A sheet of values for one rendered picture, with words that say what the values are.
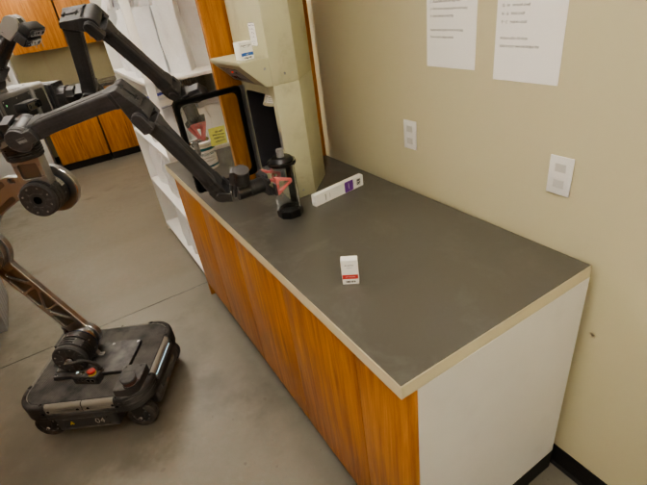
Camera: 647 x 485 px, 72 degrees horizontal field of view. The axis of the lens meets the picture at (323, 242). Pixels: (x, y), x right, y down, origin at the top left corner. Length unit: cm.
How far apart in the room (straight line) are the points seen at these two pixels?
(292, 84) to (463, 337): 113
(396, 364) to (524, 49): 92
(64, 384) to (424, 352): 185
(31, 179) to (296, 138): 103
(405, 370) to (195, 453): 138
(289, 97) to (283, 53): 16
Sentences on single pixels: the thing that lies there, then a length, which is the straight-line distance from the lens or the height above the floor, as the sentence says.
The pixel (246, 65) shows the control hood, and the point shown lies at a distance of 170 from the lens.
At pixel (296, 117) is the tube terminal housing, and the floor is 127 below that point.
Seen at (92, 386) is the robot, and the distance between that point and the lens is 242.
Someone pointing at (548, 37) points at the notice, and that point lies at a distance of 139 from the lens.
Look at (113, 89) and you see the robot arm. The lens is 148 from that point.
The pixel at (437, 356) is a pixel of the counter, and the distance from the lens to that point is 109.
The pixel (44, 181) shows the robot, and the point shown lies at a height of 119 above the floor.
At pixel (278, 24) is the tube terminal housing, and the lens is 175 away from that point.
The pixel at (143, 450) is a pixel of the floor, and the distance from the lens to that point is 236.
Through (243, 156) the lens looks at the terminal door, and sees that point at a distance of 207.
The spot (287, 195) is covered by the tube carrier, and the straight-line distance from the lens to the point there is 169.
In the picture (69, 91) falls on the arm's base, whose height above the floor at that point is 147.
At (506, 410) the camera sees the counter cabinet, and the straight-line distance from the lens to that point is 150.
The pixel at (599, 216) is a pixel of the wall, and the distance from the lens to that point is 142.
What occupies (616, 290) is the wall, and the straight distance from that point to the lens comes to 149.
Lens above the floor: 171
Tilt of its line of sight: 30 degrees down
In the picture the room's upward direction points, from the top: 8 degrees counter-clockwise
